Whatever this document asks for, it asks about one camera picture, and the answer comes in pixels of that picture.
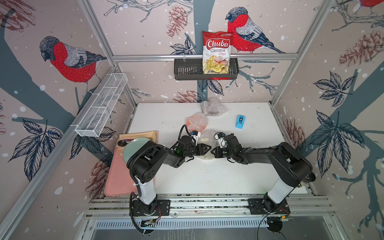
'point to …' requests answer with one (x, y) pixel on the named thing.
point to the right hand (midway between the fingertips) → (211, 151)
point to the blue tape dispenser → (240, 121)
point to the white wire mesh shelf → (93, 122)
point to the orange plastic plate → (196, 123)
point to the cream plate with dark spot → (211, 141)
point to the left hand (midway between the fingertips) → (212, 146)
